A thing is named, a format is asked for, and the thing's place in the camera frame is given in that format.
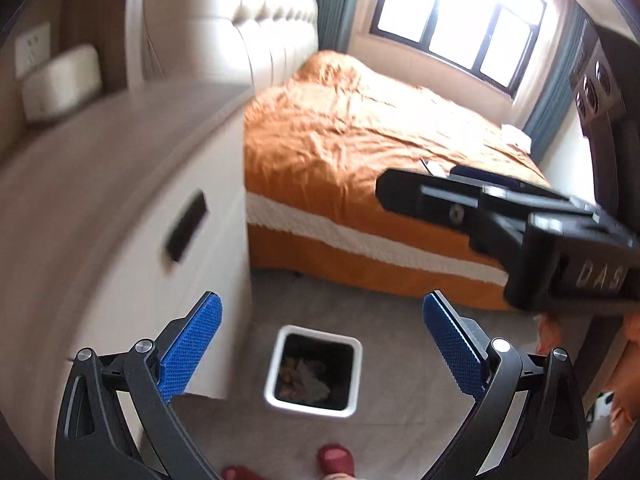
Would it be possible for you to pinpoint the orange covered bed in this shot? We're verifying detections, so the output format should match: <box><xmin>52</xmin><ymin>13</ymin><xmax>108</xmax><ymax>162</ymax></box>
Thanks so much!
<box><xmin>244</xmin><ymin>51</ymin><xmax>544</xmax><ymax>310</ymax></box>

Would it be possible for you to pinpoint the black framed window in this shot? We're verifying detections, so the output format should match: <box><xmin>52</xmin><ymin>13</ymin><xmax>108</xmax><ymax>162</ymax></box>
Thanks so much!
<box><xmin>370</xmin><ymin>0</ymin><xmax>548</xmax><ymax>98</ymax></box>

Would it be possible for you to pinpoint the teal curtain right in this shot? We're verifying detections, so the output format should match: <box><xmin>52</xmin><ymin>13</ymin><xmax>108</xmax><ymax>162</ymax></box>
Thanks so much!
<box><xmin>524</xmin><ymin>2</ymin><xmax>588</xmax><ymax>162</ymax></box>

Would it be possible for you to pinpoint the white wall socket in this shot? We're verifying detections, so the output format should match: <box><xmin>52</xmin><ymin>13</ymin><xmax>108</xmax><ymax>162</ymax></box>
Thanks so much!
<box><xmin>14</xmin><ymin>22</ymin><xmax>51</xmax><ymax>79</ymax></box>

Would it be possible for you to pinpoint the cream tufted headboard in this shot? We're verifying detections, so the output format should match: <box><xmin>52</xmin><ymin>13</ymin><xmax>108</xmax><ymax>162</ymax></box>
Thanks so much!
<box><xmin>143</xmin><ymin>0</ymin><xmax>318</xmax><ymax>91</ymax></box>

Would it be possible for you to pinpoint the dark phone on bed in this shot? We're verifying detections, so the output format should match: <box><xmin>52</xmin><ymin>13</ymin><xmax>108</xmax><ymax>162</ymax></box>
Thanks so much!
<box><xmin>421</xmin><ymin>159</ymin><xmax>449</xmax><ymax>178</ymax></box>

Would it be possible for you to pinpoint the cream toaster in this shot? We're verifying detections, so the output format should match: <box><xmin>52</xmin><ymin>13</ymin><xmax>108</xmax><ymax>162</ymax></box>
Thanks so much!
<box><xmin>22</xmin><ymin>44</ymin><xmax>103</xmax><ymax>124</ymax></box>

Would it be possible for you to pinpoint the white square trash bin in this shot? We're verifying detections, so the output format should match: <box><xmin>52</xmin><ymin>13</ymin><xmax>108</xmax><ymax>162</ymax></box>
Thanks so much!
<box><xmin>264</xmin><ymin>324</ymin><xmax>363</xmax><ymax>418</ymax></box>

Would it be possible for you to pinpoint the left red slipper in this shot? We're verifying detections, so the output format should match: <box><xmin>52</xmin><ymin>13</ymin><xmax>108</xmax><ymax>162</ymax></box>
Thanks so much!
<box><xmin>221</xmin><ymin>466</ymin><xmax>264</xmax><ymax>480</ymax></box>

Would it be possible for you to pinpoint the white nightstand cabinet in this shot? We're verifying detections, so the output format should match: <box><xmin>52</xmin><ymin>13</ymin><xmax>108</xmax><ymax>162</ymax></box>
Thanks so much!
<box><xmin>1</xmin><ymin>81</ymin><xmax>254</xmax><ymax>474</ymax></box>

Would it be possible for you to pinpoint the black camera module right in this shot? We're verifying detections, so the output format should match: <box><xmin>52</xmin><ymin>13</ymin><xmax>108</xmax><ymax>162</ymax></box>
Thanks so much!
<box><xmin>570</xmin><ymin>22</ymin><xmax>639</xmax><ymax>222</ymax></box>

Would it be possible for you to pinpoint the person's right hand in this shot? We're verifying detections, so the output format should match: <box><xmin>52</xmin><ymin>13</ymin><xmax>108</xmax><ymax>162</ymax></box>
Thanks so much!
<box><xmin>535</xmin><ymin>313</ymin><xmax>565</xmax><ymax>356</ymax></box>

